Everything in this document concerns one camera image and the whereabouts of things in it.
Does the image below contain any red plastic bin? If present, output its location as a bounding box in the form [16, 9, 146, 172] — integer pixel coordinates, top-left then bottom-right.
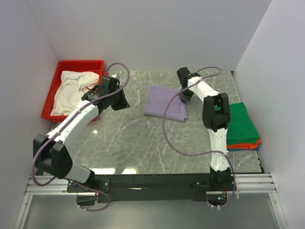
[41, 60, 104, 123]

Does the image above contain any orange t shirt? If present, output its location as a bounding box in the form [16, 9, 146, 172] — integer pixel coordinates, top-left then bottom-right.
[227, 139, 262, 151]

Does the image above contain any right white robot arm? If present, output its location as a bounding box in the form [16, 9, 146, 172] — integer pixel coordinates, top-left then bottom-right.
[177, 67, 231, 190]

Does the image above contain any black base beam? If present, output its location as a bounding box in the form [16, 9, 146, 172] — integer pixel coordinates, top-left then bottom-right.
[67, 173, 236, 206]

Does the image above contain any aluminium frame rail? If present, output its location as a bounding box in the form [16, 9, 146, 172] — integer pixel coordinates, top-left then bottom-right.
[13, 126, 277, 229]

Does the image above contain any green t shirt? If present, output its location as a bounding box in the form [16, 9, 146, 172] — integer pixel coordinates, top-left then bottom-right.
[227, 102, 260, 145]

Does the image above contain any lavender t shirt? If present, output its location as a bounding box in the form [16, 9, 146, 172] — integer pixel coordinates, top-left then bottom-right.
[144, 85, 187, 122]

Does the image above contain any white crumpled t shirt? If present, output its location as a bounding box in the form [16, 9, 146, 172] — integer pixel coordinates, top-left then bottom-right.
[51, 71, 99, 116]

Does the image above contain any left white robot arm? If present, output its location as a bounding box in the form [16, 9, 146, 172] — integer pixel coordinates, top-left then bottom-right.
[32, 74, 130, 192]

